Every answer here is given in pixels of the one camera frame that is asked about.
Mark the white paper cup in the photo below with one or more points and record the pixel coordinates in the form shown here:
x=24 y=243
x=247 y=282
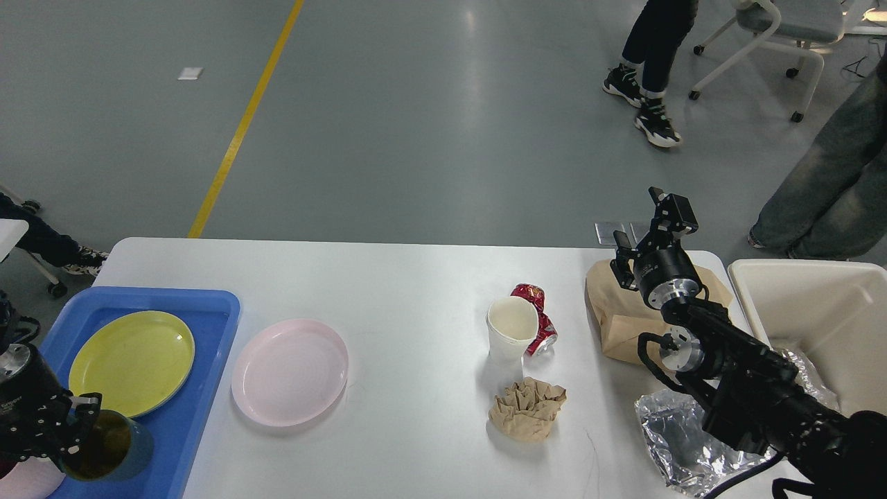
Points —
x=512 y=324

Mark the dark teal mug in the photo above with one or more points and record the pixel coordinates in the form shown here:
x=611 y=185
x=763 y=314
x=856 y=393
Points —
x=117 y=449

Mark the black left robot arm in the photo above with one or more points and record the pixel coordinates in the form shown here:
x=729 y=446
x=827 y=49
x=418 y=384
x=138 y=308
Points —
x=19 y=329

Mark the foil piece in bin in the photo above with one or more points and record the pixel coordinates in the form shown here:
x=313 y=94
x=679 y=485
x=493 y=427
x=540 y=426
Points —
x=808 y=377

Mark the crumpled brown paper napkin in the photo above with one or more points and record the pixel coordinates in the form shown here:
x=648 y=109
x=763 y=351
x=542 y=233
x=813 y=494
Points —
x=527 y=410

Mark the brown paper bag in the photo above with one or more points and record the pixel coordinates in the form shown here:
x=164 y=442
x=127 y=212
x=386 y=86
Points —
x=622 y=314

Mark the crumpled aluminium foil sheet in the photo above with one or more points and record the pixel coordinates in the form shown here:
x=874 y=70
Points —
x=690 y=460

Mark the white office chair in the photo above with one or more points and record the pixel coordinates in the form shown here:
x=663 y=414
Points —
x=791 y=27

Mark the yellow plate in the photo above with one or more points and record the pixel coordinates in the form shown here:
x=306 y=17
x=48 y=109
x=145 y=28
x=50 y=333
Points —
x=136 y=363

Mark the seated person leg left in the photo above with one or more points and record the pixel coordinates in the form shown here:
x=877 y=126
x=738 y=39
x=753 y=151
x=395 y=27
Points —
x=56 y=249

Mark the person in black trousers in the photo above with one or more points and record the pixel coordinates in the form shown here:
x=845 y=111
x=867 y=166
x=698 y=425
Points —
x=641 y=78

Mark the pink plate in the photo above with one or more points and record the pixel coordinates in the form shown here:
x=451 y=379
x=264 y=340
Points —
x=290 y=373

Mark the beige plastic bin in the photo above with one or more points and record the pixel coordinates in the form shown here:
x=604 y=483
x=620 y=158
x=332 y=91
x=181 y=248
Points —
x=833 y=311

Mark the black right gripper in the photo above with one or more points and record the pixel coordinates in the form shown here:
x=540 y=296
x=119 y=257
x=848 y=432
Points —
x=662 y=271

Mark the blue plastic tray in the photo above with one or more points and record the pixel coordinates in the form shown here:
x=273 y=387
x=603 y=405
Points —
x=177 y=426

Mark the crushed red soda can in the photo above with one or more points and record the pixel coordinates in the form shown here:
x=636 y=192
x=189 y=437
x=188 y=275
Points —
x=546 y=334

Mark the pink mug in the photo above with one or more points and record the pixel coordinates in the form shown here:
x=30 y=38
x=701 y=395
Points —
x=33 y=478

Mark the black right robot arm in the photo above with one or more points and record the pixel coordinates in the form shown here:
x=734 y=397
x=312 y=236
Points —
x=747 y=391

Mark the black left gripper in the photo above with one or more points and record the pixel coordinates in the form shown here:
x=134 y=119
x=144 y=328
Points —
x=39 y=418

